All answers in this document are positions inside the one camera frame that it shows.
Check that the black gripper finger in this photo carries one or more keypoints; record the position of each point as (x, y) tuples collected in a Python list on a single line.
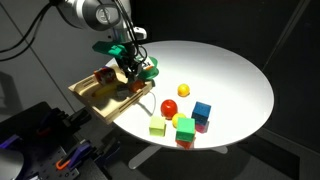
[(129, 75), (137, 71)]

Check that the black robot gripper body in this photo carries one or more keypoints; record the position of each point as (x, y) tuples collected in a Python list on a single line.
[(131, 62)]

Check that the light green toy block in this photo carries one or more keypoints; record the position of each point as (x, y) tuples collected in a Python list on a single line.
[(157, 126)]

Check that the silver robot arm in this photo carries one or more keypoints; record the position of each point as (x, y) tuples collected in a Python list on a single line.
[(114, 18)]

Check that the grey rounded robot base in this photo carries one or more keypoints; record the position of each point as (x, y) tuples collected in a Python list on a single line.
[(11, 164)]

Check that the orange toy fruit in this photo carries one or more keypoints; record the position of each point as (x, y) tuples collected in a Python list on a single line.
[(135, 86)]

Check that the grey toy block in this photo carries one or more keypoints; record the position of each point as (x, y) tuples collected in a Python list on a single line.
[(122, 91)]

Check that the yellow toy banana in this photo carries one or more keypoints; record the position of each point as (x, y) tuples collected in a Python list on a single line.
[(104, 90)]

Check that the wooden tray box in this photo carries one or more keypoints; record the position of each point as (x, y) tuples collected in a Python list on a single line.
[(107, 107)]

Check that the yellow toy lemon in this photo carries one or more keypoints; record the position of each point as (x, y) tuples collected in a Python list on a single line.
[(183, 90)]

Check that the red toy apple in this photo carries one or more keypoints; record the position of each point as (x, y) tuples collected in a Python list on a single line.
[(168, 108)]

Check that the yellow toy fruit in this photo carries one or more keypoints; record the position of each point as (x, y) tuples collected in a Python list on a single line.
[(176, 117)]

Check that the blue toy block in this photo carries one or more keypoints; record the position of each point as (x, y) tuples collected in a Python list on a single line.
[(201, 112)]

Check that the dark green toy block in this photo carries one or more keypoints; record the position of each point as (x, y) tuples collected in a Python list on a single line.
[(185, 130)]

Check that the pink toy block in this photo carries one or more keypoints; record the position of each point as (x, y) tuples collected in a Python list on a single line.
[(202, 128)]

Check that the red toy block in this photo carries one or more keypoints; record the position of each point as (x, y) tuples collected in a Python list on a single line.
[(186, 145)]

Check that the black white tagged cube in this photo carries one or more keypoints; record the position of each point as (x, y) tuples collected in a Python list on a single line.
[(147, 65)]

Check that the green bowl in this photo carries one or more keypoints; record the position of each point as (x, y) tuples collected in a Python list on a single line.
[(152, 73)]

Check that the multicoloured patterned cube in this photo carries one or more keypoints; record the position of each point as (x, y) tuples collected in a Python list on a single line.
[(105, 75)]

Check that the black perforated mounting board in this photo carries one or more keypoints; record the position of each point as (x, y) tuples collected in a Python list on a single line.
[(43, 136)]

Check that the white table base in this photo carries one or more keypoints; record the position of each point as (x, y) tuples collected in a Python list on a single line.
[(149, 151)]

